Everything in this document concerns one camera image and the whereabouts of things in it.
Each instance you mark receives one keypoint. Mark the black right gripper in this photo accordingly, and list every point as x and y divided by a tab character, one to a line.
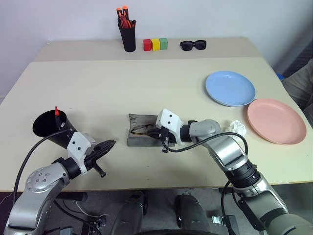
163	135

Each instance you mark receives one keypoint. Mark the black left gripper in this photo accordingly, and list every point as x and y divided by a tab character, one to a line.
92	159

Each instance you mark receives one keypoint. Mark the grey glasses case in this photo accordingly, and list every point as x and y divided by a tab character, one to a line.
139	142

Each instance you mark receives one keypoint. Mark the tortoiseshell eyeglasses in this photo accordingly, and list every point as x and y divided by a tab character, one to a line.
137	127

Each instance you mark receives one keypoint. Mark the red and black pen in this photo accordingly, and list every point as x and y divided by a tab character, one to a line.
57	115

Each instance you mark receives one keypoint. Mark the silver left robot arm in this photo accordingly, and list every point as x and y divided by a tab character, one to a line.
36	181

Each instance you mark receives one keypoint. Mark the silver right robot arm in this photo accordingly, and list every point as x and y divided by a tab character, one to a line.
220	149

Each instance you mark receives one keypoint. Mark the black conical pen cup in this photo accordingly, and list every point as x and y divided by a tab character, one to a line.
46	124

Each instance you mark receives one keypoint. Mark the dark rounded shape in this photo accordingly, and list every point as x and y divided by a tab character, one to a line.
192	213
132	213

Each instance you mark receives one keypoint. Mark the crumpled white paper ball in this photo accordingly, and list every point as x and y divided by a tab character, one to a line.
238	127

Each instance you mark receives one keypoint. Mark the red cube block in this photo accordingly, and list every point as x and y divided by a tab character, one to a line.
147	45

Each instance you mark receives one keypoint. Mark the yellow cube block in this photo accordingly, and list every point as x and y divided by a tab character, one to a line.
155	44

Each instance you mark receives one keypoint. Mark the blue plate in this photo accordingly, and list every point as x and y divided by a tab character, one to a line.
230	88

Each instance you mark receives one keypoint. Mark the green cube block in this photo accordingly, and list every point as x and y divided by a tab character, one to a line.
163	43

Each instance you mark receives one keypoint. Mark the tall black pen holder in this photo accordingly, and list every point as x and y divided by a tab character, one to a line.
128	39

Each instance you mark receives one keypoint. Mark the black sunglasses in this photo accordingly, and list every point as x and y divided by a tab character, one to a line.
193	45

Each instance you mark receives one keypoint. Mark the red pen with black cap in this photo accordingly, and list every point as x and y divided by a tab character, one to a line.
133	23

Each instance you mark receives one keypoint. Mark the red pen in holder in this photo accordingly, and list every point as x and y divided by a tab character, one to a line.
124	22

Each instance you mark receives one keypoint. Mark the pink plate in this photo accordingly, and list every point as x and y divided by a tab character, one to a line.
276	121

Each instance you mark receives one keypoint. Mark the orange capped marker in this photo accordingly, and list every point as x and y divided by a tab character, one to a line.
119	11
125	10

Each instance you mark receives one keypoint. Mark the blue bottle cap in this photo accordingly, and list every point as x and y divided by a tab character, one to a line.
281	76

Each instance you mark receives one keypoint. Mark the person in olive clothing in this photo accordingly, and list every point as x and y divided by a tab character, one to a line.
299	90

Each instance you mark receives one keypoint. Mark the dark woven patterned object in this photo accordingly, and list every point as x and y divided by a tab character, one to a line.
297	61

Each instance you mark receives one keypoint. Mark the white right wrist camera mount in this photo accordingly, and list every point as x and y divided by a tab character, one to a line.
170	122

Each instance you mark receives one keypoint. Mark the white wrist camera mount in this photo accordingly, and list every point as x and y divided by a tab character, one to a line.
78	147
170	122

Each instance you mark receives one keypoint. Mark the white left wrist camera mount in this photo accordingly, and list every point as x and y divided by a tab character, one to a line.
78	147

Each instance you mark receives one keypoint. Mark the metal floor bracket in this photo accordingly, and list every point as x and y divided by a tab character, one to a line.
221	220

